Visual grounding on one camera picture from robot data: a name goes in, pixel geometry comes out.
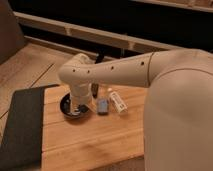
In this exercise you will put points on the black ceramic bowl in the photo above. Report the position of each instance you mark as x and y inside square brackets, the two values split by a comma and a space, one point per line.
[68, 110]

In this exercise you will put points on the blue grey sponge block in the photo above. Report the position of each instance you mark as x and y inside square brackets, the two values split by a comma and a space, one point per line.
[102, 106]

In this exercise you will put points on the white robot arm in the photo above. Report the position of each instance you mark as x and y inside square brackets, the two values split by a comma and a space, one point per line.
[177, 118]

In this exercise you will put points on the dark grey cloth mat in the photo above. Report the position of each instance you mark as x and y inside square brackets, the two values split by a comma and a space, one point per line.
[22, 139]

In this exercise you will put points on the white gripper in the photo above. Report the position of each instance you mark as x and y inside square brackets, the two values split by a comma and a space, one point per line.
[80, 95]

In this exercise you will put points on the small black rectangular box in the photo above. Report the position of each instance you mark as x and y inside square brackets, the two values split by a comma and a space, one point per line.
[94, 89]

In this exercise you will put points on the clear plastic bottle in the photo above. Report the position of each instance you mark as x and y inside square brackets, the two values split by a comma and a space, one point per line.
[117, 101]

